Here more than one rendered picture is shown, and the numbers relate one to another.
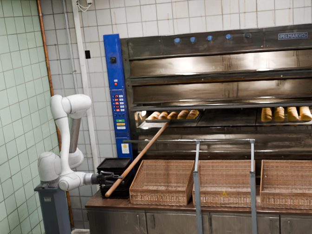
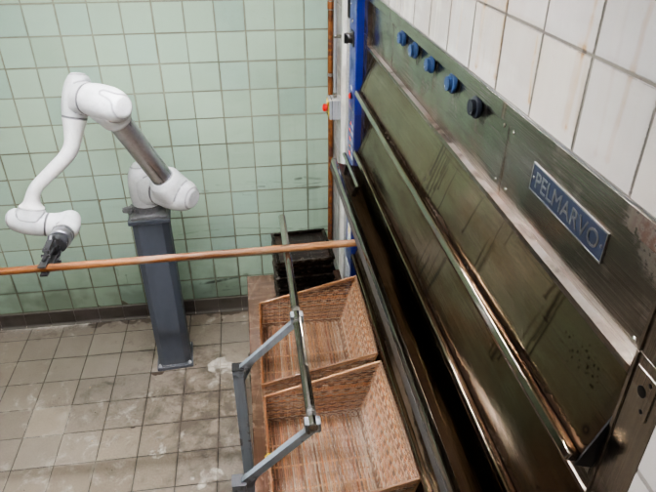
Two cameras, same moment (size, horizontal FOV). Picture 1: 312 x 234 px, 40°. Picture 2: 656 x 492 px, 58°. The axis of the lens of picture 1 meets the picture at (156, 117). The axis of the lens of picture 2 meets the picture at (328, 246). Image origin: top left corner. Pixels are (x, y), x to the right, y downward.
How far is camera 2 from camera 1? 3.64 m
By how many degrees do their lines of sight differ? 63
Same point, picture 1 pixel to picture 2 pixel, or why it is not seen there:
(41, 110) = (288, 90)
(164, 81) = not seen: hidden behind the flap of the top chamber
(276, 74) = not seen: hidden behind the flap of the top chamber
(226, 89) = (428, 251)
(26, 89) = (248, 44)
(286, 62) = (513, 301)
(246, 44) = (473, 142)
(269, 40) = (513, 170)
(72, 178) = (18, 219)
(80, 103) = (89, 104)
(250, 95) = (441, 317)
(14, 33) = not seen: outside the picture
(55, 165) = (137, 186)
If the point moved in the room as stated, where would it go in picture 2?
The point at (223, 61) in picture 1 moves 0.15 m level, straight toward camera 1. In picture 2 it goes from (435, 163) to (382, 169)
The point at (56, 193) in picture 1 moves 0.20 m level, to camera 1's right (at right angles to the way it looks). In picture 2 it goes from (136, 228) to (142, 248)
